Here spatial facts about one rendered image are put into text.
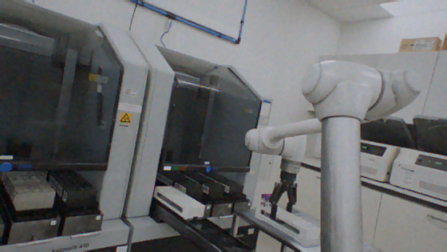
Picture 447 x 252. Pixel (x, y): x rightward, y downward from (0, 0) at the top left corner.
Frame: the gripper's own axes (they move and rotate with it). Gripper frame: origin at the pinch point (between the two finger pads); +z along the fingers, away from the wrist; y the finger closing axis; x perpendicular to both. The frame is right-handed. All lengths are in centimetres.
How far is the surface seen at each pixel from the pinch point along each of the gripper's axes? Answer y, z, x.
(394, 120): 204, -62, 51
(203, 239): -43.6, 7.4, -0.3
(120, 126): -68, -28, 39
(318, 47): 212, -141, 161
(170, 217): -45, 8, 24
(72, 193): -82, 0, 38
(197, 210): -36.6, 2.7, 16.0
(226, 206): -5.3, 8.3, 32.8
